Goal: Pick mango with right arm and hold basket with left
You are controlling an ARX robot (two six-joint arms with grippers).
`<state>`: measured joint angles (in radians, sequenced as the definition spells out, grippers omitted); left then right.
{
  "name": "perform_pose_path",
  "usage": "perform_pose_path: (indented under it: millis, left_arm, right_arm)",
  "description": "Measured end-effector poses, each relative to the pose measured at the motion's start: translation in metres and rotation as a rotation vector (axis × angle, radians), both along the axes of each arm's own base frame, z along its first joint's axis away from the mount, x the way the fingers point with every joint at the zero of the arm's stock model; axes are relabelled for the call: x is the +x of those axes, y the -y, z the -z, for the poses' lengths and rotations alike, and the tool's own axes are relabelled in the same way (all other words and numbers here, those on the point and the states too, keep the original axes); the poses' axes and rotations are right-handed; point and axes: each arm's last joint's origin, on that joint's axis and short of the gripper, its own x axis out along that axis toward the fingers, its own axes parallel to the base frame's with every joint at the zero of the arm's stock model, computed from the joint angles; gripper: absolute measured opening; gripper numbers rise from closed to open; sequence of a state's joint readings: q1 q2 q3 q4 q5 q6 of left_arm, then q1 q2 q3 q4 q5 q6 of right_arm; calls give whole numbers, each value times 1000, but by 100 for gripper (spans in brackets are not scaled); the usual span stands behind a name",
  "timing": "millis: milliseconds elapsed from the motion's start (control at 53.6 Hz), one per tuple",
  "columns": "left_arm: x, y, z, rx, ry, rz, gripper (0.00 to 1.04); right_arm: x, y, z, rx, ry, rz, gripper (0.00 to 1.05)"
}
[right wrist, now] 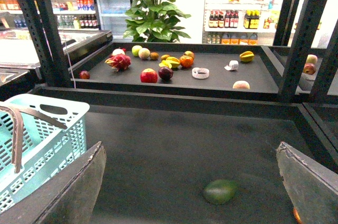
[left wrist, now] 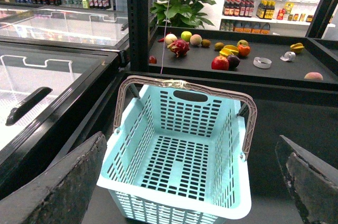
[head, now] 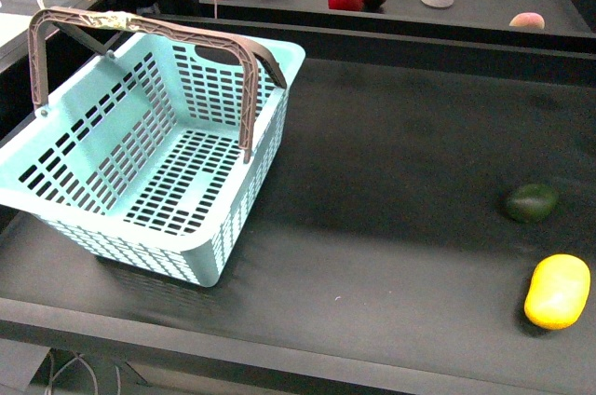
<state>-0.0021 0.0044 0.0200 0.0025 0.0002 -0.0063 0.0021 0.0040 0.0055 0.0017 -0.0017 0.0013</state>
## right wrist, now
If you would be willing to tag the light blue plastic basket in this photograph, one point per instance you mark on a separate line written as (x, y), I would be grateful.
(53, 136)

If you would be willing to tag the green apple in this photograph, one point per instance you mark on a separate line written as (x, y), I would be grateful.
(136, 49)

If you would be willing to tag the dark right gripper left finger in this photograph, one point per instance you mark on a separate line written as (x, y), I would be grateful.
(68, 197)

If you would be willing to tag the yellow green star fruit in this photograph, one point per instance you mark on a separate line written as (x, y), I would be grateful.
(246, 56)

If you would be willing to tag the brown kiwi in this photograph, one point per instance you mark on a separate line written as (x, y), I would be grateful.
(154, 56)

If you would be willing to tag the small red fruit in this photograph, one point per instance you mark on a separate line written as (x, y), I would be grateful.
(84, 74)

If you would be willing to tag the dark purple plum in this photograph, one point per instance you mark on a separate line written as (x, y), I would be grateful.
(165, 73)

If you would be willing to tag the red yellow apple behind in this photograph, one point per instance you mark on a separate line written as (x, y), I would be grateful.
(189, 54)

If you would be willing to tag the pink dragon fruit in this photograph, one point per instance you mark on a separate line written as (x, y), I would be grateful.
(119, 62)

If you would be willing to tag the pale round melon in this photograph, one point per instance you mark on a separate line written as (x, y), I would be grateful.
(144, 53)

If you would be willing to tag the green avocado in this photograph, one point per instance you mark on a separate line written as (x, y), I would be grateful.
(220, 191)

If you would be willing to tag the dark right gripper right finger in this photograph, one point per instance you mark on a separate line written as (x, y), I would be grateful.
(311, 187)

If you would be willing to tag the black metal shelf frame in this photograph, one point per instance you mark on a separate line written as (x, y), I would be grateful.
(55, 69)

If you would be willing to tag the green potted plant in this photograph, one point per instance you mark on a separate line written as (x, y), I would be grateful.
(155, 21)

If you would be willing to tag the pale peach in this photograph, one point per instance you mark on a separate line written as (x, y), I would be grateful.
(241, 85)

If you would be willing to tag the small yellow brown fruit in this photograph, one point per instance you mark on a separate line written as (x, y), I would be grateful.
(164, 57)

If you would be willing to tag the brown basket handle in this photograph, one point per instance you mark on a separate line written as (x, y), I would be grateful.
(15, 112)

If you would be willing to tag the red fruit on side shelf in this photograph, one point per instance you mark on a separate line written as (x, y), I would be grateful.
(309, 68)

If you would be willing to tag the white onion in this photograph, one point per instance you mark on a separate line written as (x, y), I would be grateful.
(118, 51)

